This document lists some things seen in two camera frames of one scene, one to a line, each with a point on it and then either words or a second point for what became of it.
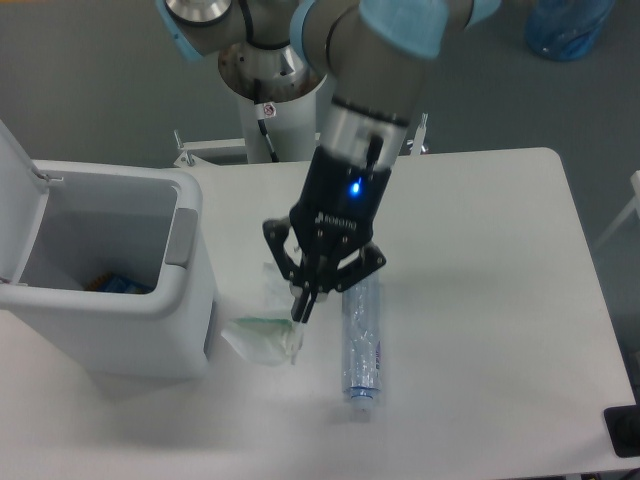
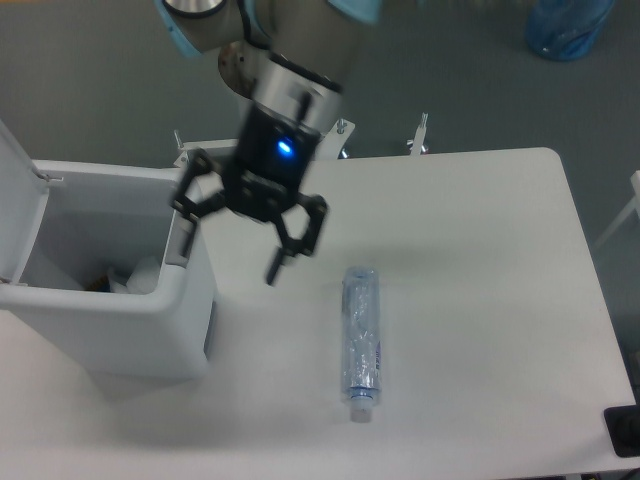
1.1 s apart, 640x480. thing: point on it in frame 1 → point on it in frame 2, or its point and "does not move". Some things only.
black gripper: [336, 213] → [272, 159]
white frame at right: [635, 204] does not move
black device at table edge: [623, 427] does not move
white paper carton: [275, 338] → [141, 281]
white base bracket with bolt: [419, 136] does not move
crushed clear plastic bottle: [361, 343] does not move
